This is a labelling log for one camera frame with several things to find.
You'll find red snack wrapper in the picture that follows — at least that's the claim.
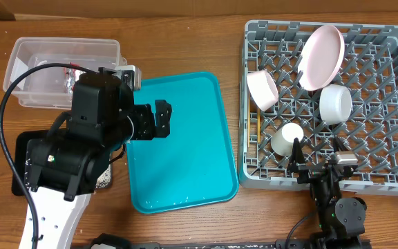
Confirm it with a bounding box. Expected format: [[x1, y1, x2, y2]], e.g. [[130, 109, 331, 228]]
[[64, 68, 82, 95]]

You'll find black plastic tray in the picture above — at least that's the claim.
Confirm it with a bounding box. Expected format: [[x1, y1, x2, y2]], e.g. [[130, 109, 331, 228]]
[[15, 129, 111, 201]]

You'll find white bowl with leftovers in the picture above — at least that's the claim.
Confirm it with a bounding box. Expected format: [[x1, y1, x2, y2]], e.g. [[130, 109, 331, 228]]
[[247, 70, 279, 111]]

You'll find white plastic cup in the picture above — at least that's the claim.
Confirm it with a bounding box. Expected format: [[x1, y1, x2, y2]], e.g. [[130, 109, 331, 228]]
[[270, 122, 304, 156]]

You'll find spilled white rice pile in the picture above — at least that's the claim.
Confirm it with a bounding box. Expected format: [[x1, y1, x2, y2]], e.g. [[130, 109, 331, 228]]
[[96, 165, 112, 189]]

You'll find clear plastic bin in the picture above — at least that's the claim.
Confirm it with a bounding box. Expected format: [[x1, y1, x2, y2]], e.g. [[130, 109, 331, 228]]
[[3, 37, 127, 109]]

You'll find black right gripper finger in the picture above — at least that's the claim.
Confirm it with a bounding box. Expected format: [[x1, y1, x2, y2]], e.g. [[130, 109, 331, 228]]
[[332, 136, 348, 153], [290, 138, 305, 165]]

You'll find white round plate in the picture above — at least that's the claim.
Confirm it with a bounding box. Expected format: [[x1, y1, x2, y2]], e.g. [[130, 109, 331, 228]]
[[298, 25, 345, 91]]

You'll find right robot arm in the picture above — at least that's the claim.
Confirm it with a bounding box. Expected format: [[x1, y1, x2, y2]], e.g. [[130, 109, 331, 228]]
[[285, 136, 372, 249]]

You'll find grey dishwasher rack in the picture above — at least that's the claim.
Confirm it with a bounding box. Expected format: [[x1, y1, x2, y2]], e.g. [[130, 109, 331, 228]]
[[238, 20, 398, 196]]

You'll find teal serving tray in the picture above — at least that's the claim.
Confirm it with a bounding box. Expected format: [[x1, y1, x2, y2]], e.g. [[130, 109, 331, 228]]
[[127, 71, 239, 214]]

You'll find white bowl in rack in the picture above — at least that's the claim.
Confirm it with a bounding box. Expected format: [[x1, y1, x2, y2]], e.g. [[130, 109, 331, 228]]
[[319, 84, 352, 125]]

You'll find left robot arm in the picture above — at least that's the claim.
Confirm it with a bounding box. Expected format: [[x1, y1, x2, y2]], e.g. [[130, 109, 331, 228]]
[[19, 68, 172, 248]]

